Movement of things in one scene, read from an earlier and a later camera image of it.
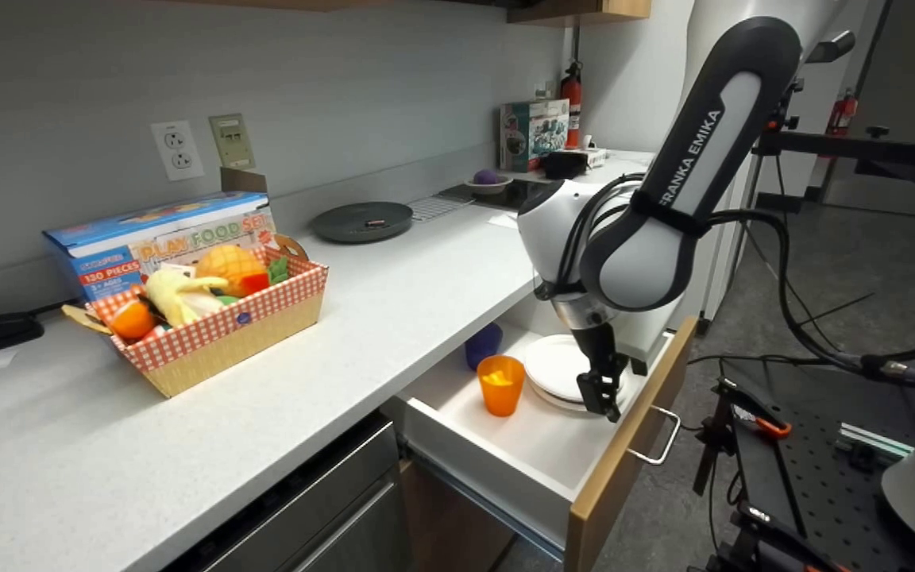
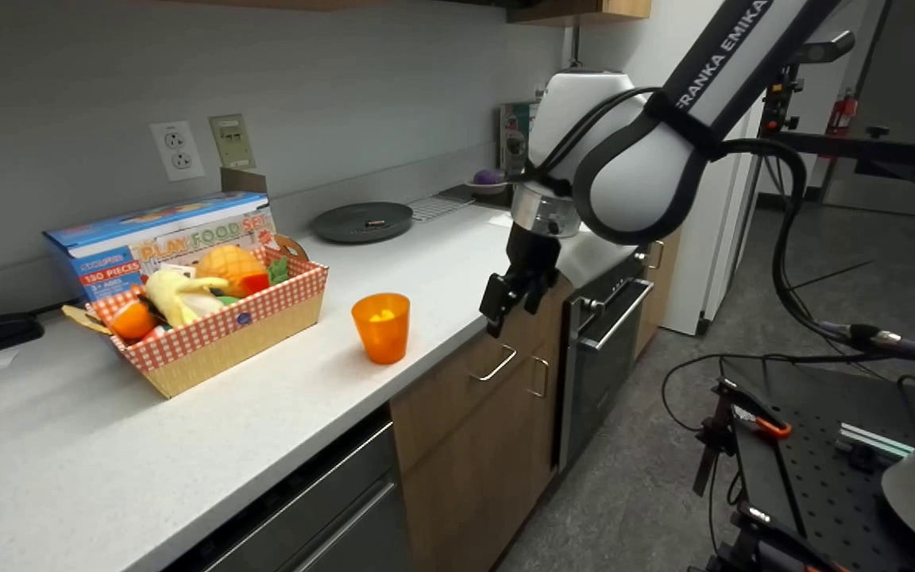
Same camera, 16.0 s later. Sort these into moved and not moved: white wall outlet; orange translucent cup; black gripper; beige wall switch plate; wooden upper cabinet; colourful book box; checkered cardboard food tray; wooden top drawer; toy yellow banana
Moved: orange translucent cup; wooden top drawer; black gripper
Not moved: beige wall switch plate; wooden upper cabinet; colourful book box; white wall outlet; checkered cardboard food tray; toy yellow banana
